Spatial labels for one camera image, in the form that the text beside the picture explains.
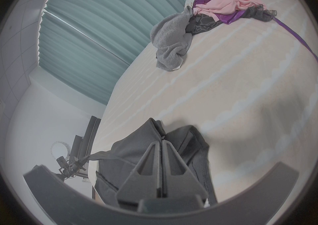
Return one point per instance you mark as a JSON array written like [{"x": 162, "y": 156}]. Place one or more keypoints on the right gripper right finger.
[{"x": 178, "y": 181}]

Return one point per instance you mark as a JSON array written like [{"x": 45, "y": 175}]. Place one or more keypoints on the bed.
[{"x": 248, "y": 82}]

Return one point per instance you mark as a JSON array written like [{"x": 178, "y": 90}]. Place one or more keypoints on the grey garment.
[{"x": 171, "y": 38}]

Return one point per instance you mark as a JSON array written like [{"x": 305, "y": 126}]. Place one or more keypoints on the black chest of drawers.
[{"x": 92, "y": 132}]

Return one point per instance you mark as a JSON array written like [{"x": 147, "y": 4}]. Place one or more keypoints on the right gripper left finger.
[{"x": 144, "y": 181}]

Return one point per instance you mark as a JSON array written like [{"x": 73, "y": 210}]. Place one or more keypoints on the black T-shirt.
[{"x": 129, "y": 149}]

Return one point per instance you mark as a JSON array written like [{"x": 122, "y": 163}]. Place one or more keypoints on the blue-green curtain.
[
  {"x": 111, "y": 0},
  {"x": 74, "y": 57}
]

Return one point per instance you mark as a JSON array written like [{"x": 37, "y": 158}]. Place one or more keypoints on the black satin lace garment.
[{"x": 201, "y": 23}]

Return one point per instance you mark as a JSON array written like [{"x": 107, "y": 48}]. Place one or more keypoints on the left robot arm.
[{"x": 68, "y": 168}]

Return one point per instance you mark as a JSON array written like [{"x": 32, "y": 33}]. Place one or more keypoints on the pink garment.
[{"x": 223, "y": 3}]

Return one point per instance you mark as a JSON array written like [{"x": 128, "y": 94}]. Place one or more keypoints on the round white mirror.
[{"x": 59, "y": 148}]

